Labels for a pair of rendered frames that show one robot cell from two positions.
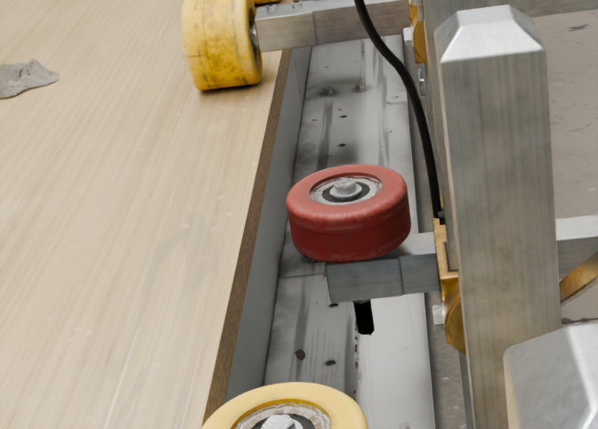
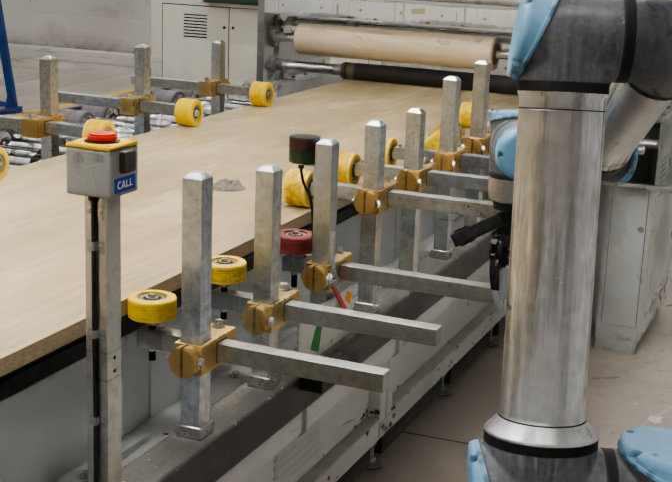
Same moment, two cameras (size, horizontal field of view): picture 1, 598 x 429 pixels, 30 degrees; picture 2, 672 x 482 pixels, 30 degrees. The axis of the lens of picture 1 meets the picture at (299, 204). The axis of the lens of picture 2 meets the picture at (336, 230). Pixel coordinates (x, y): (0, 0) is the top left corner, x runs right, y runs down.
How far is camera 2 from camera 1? 1.83 m
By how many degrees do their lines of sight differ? 18
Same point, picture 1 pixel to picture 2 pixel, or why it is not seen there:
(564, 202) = (609, 405)
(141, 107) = not seen: hidden behind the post
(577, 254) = (358, 273)
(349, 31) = (343, 195)
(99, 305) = not seen: hidden behind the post
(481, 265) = (258, 215)
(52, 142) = (225, 205)
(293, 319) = not seen: hidden behind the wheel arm
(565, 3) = (421, 205)
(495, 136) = (263, 188)
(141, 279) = (220, 237)
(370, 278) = (295, 264)
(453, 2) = (322, 177)
